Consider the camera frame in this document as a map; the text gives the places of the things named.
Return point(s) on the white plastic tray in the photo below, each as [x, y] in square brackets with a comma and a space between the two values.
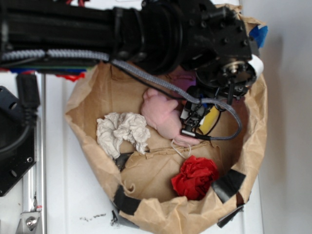
[75, 201]

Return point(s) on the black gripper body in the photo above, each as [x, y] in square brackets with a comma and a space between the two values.
[225, 60]

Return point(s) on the pink plush mouse toy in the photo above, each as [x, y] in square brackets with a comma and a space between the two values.
[161, 114]

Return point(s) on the brown paper bag bin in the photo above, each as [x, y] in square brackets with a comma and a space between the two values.
[142, 190]

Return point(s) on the yellow sponge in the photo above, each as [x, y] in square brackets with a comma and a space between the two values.
[209, 120]

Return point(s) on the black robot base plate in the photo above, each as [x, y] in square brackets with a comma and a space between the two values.
[16, 163]

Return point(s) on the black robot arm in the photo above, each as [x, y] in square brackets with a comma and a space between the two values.
[54, 36]

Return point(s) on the crumpled red paper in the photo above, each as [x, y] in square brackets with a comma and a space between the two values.
[195, 177]

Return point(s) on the aluminium rail frame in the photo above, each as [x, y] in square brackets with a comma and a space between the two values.
[33, 219]

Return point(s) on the crumpled white paper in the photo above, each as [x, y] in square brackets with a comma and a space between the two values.
[115, 128]

